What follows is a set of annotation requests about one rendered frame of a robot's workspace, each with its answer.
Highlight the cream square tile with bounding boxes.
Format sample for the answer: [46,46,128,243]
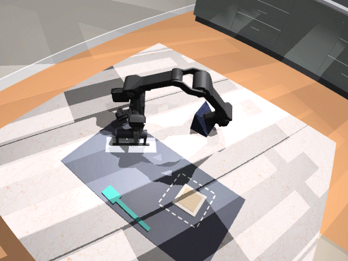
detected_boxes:
[172,184,206,217]

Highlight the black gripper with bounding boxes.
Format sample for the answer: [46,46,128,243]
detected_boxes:
[128,101,146,143]

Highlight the grey rectangular mat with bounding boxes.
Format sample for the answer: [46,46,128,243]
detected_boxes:
[61,119,245,261]

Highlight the teal small trowel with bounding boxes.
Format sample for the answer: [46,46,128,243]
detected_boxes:
[102,185,151,231]

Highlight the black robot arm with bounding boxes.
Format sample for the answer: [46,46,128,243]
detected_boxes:
[111,67,233,127]

